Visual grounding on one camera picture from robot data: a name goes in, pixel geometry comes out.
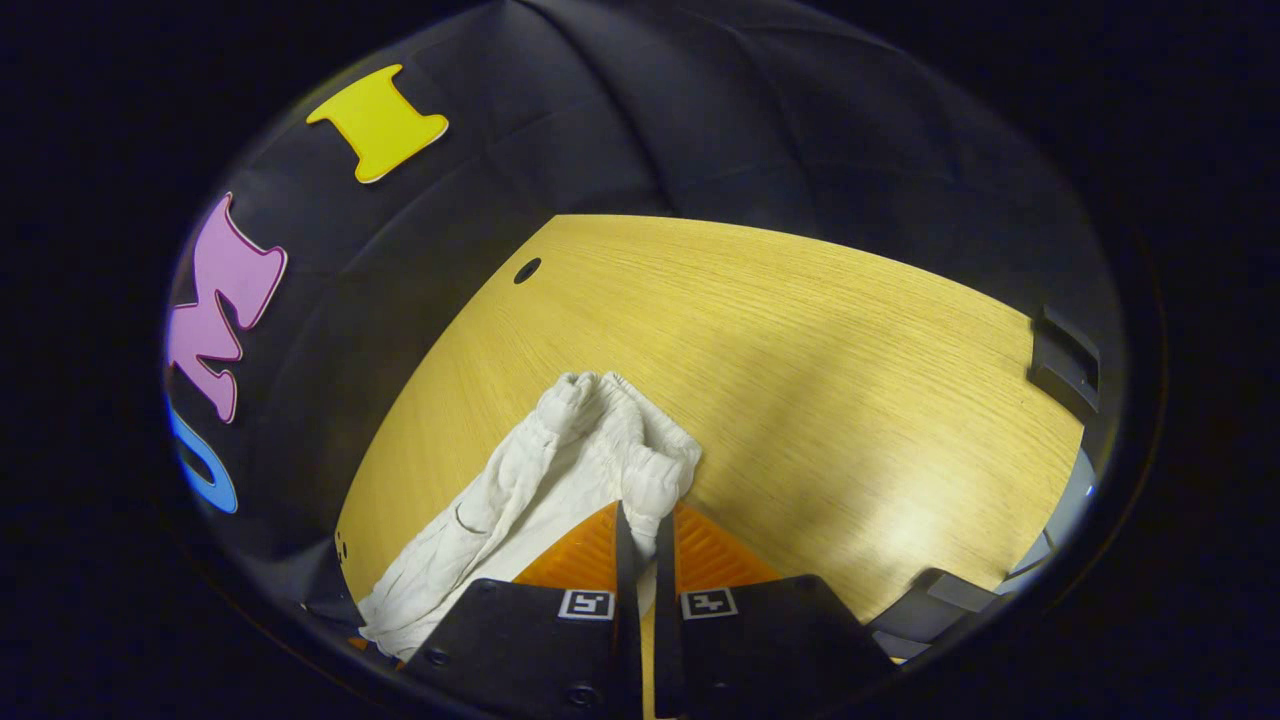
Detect white jeans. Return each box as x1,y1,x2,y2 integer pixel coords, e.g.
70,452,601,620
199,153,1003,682
357,370,704,661

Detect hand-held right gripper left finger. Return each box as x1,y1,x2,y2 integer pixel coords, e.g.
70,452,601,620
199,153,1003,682
398,498,643,720

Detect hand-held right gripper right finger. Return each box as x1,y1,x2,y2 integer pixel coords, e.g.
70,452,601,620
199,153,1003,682
653,502,898,720

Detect black chair armrest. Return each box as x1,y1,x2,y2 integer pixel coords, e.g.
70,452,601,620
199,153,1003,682
1028,305,1103,423

